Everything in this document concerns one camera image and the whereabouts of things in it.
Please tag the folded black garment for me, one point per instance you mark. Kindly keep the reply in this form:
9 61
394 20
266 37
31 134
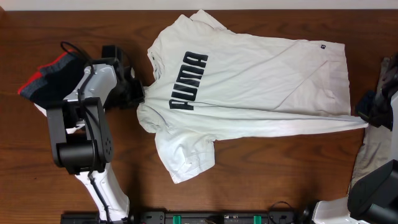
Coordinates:
46 93

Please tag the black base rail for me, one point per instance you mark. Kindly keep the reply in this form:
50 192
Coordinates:
274 215

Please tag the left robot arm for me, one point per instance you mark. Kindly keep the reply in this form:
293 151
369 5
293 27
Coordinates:
81 139

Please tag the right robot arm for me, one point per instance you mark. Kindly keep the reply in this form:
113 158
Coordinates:
372 195

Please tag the folded red garment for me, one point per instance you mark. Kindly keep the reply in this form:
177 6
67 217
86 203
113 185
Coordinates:
52 71

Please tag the white Puma t-shirt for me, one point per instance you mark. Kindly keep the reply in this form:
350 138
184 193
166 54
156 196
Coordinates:
212 84

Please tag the grey khaki garment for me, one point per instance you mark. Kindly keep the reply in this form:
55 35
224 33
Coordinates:
379 146

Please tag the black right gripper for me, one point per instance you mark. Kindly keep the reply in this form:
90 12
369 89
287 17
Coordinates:
362 109

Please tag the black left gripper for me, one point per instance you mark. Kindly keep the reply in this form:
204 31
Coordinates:
138 96

